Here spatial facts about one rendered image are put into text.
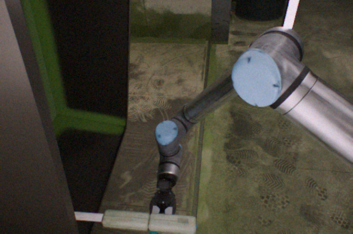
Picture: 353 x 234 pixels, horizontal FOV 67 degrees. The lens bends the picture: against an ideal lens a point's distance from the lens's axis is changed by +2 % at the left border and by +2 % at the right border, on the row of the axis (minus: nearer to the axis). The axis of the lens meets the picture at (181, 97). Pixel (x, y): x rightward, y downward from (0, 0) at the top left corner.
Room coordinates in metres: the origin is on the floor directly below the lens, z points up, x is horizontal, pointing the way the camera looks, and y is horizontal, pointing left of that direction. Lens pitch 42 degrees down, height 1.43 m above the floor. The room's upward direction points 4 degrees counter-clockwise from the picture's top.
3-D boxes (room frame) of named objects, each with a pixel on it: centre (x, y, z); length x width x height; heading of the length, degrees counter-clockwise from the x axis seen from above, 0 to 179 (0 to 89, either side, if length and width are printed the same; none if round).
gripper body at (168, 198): (0.51, 0.08, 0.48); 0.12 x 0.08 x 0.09; 173
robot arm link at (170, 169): (0.60, 0.08, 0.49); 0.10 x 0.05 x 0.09; 83
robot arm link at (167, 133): (0.70, 0.06, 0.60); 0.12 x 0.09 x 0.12; 142
